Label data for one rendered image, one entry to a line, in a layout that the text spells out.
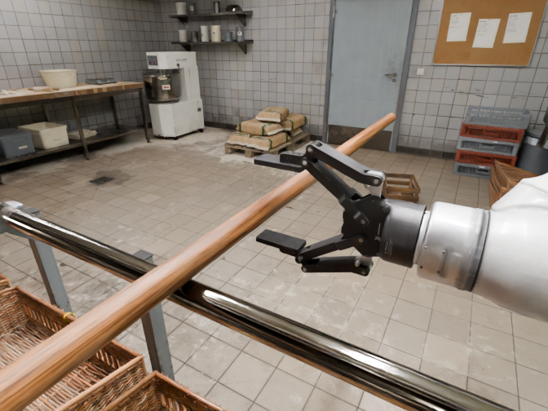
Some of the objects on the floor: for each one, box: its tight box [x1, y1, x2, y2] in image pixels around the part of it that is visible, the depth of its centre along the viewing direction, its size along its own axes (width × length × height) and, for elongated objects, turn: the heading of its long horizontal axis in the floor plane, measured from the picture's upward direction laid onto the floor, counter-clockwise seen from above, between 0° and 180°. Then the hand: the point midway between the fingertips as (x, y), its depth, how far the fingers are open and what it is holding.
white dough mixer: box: [141, 51, 205, 140], centre depth 558 cm, size 92×59×132 cm, turn 150°
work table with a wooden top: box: [0, 81, 150, 185], centre depth 457 cm, size 220×80×90 cm, turn 150°
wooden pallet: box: [224, 132, 310, 158], centre depth 512 cm, size 120×80×14 cm, turn 150°
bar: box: [0, 201, 517, 411], centre depth 84 cm, size 31×127×118 cm, turn 60°
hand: (270, 201), depth 48 cm, fingers open, 11 cm apart
